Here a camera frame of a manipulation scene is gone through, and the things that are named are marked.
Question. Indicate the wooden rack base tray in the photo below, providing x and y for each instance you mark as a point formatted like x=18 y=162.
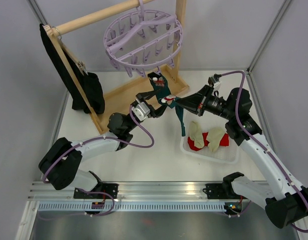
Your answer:
x=119 y=99

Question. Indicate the cream sock left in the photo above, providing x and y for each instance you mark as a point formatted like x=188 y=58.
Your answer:
x=195 y=134

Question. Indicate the red sock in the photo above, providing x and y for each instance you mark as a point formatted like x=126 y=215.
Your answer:
x=223 y=143

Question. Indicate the black shorts on hanger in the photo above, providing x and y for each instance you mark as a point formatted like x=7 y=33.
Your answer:
x=88 y=81

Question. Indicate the white slotted cable duct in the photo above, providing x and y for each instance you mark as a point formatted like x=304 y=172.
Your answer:
x=133 y=206

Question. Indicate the wooden rack top rod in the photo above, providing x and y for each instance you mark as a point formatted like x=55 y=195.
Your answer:
x=95 y=17

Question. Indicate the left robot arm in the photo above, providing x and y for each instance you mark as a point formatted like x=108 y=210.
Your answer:
x=60 y=165

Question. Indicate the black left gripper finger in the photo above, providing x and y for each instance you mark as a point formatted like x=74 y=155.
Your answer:
x=160 y=111
x=143 y=96

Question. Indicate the purple round clip hanger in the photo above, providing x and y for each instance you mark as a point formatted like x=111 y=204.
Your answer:
x=143 y=40

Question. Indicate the cream sock right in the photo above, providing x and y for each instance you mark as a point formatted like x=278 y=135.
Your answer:
x=214 y=137

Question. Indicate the white plastic basket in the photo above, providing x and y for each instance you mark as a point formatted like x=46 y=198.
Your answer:
x=224 y=155

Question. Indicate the aluminium mounting rail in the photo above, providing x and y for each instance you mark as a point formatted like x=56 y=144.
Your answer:
x=140 y=191

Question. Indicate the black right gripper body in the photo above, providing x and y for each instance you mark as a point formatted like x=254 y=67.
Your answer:
x=207 y=92

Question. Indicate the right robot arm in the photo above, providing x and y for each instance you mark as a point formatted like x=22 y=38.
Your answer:
x=285 y=201

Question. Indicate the green christmas sock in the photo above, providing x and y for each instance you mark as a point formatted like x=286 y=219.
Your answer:
x=160 y=84

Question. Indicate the wooden rack left post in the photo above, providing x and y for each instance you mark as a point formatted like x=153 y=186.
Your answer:
x=61 y=53

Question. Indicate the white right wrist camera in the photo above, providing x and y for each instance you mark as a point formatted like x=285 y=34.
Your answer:
x=214 y=81

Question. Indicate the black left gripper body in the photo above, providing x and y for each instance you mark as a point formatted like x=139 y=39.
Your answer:
x=151 y=108

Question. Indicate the cream sock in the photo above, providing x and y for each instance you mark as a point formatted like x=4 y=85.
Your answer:
x=195 y=134
x=214 y=137

